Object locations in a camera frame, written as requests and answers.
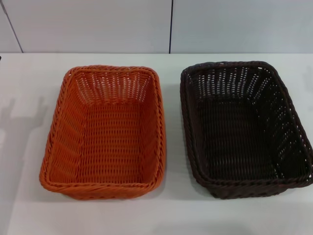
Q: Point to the orange woven plastic basket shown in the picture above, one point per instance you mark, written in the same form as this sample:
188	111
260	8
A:
110	137

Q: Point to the dark brown woven plastic basket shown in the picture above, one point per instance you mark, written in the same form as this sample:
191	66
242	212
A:
239	137

